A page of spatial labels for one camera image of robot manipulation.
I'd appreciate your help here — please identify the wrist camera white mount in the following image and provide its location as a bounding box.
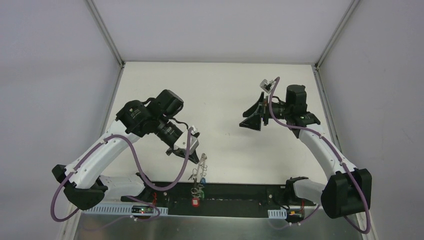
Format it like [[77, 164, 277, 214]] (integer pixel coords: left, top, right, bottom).
[[259, 79, 276, 94], [173, 125, 199, 152]]

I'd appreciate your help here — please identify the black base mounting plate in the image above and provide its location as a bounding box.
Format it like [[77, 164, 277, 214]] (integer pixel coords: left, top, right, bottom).
[[135, 182, 314, 218]]

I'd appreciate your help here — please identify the large metal keyring disc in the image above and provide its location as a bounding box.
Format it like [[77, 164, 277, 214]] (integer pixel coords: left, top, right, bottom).
[[189, 153, 208, 198]]

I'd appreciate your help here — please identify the green key tag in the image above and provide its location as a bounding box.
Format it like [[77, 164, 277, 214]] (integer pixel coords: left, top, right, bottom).
[[194, 189, 205, 199]]

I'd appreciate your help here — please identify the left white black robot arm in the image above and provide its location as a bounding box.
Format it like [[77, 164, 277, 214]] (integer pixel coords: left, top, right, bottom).
[[52, 89, 200, 210]]

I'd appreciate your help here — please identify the red key tag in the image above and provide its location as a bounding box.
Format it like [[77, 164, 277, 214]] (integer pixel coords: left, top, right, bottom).
[[191, 197, 200, 208]]

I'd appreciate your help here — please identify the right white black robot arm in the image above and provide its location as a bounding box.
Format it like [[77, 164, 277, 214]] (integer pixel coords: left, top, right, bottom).
[[239, 84, 372, 219]]

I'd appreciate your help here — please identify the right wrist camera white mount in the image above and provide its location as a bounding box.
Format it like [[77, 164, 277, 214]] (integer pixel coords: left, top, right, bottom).
[[259, 79, 276, 94]]

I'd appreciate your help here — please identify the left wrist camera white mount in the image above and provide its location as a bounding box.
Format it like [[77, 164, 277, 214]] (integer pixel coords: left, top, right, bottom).
[[173, 125, 199, 152]]

